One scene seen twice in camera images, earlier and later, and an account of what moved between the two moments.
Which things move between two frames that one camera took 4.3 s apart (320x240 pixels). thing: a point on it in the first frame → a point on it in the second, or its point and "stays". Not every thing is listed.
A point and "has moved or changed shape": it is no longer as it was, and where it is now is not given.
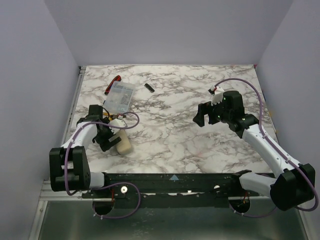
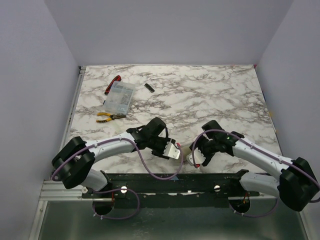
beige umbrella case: x=124 y=145 has moved or changed shape
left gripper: x=105 y=140 → x=163 y=146
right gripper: x=207 y=113 → x=203 y=150
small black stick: x=149 y=87 stays
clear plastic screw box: x=119 y=97 stays
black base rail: x=174 y=190 stays
